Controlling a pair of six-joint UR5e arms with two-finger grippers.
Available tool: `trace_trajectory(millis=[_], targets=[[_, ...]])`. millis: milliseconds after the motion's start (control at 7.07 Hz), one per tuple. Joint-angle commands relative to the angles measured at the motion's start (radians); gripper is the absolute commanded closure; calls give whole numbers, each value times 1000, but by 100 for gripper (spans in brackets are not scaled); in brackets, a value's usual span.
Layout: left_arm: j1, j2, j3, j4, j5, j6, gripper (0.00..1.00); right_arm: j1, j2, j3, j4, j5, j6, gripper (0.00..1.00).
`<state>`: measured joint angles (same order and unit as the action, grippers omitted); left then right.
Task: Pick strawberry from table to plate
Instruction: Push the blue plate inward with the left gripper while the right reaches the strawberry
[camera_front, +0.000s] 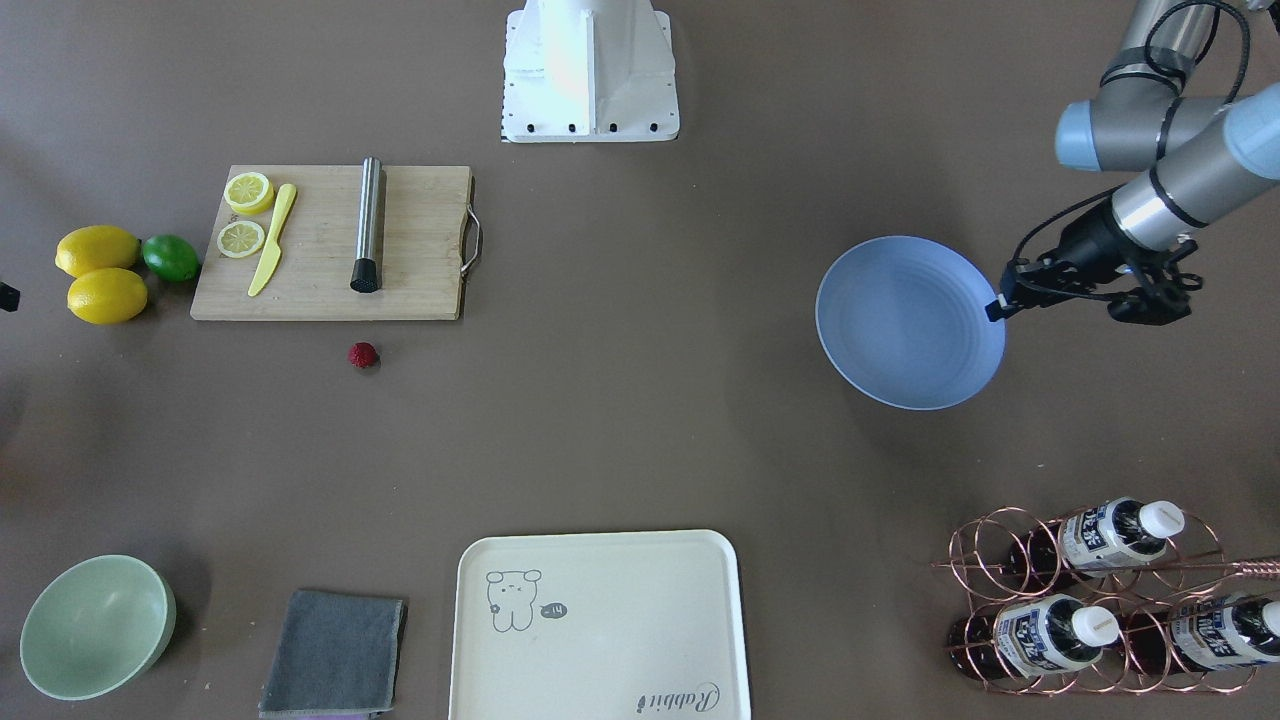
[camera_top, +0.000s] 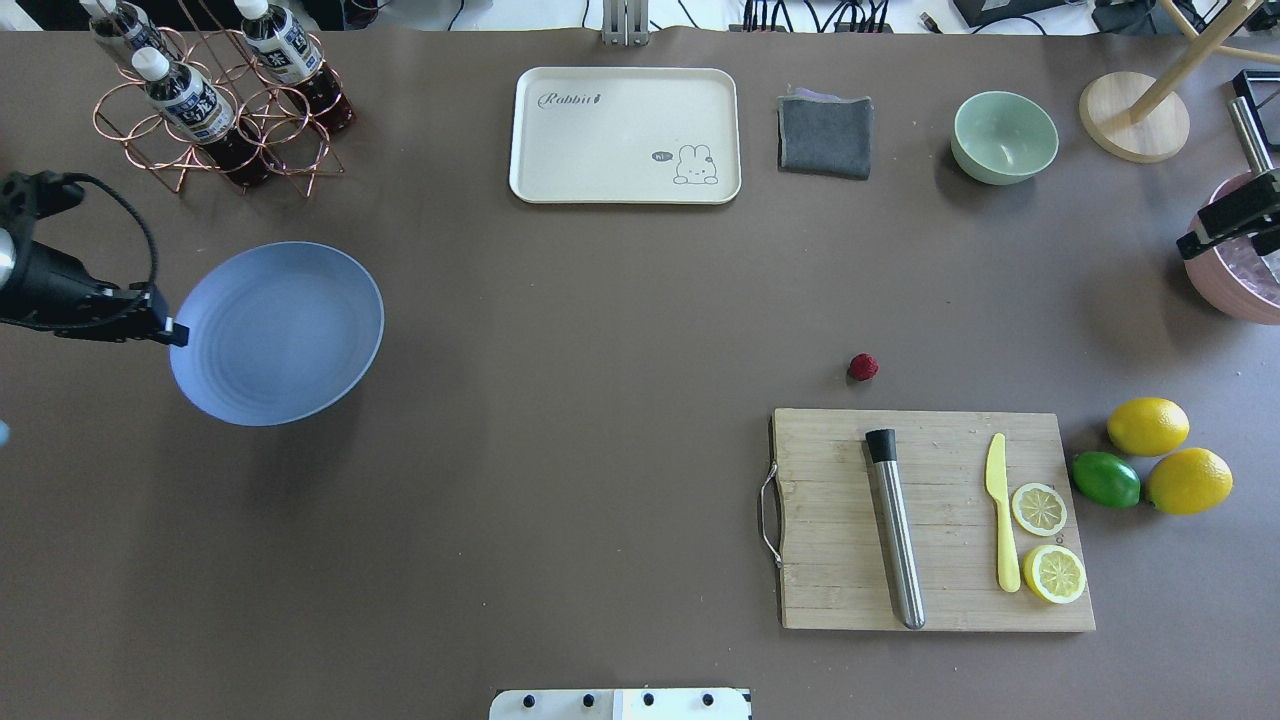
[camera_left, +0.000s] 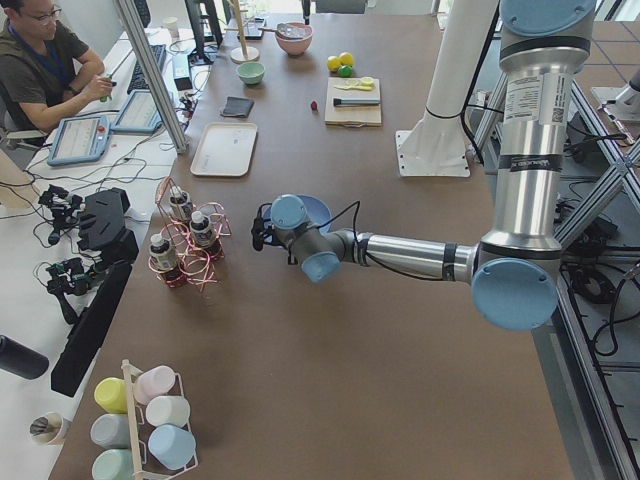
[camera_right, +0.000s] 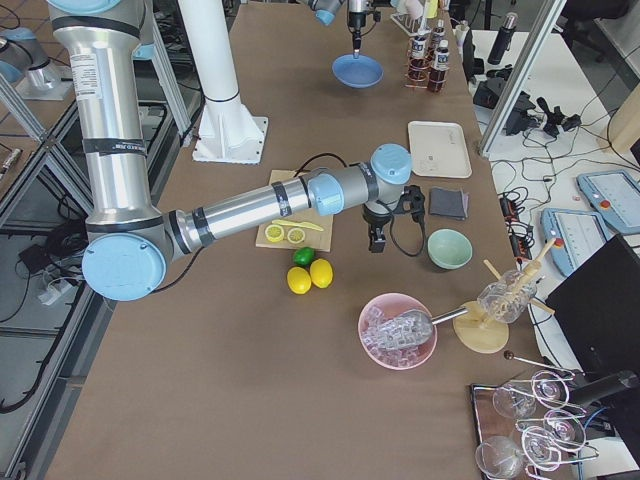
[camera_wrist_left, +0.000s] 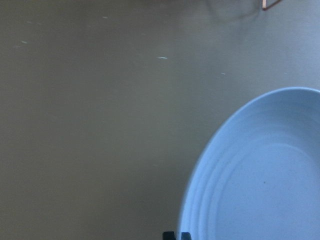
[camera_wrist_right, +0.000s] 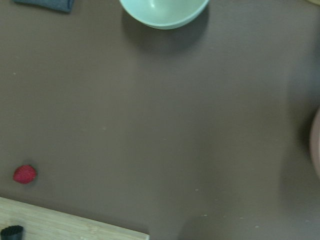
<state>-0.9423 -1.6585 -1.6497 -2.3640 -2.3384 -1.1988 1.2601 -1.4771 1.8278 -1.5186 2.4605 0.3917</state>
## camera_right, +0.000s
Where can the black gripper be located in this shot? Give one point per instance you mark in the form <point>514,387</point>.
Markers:
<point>356,20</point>
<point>375,217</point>

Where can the blue plate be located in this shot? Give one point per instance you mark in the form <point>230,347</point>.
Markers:
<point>357,72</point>

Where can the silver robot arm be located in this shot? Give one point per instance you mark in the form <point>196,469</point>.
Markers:
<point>325,12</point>
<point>131,242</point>

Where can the whole yellow lemon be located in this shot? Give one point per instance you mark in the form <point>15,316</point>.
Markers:
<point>298,280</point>
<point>321,273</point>

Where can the pink bowl with ice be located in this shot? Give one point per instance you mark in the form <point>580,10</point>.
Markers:
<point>392,334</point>

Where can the dark drink bottle white cap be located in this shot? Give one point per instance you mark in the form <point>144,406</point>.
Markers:
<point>417,59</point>

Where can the pale green bowl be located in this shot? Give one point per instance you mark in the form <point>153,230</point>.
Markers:
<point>449,249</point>

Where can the wooden cutting board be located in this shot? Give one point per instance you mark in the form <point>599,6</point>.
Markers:
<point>320,241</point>

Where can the green lime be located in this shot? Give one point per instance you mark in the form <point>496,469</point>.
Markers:
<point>304,256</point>

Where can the yellow plastic knife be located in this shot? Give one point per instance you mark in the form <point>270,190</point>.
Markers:
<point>302,225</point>

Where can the grey folded cloth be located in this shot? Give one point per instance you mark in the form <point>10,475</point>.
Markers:
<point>448,203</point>

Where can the steel ice scoop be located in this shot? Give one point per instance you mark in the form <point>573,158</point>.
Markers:
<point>425,322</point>

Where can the lemon half slice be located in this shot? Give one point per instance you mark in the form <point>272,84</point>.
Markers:
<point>274,233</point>

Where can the cream rabbit tray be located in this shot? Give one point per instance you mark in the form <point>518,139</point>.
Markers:
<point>438,149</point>

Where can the wooden mug tree stand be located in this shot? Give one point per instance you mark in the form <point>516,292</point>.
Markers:
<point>480,332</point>

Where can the clear glass mug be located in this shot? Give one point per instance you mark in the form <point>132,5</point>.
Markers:
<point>506,299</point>

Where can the black thermos bottle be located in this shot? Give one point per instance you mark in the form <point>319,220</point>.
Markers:
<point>503,39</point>

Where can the blue teach pendant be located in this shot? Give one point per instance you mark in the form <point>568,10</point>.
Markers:
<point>615,196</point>
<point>577,236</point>

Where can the black monitor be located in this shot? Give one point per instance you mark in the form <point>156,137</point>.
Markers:
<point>597,308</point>

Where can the metal glass rack tray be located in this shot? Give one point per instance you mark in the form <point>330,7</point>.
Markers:
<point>536,413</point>

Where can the wine glass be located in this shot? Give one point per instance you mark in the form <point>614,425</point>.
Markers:
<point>499,457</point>

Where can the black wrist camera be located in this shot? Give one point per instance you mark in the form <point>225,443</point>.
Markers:
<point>412,200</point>

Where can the copper wire bottle rack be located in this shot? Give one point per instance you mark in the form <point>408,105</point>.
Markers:
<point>427,63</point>

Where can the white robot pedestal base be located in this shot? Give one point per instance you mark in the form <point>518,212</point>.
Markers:
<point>228,132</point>

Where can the aluminium frame post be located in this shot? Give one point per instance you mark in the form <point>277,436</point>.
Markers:
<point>542,27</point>

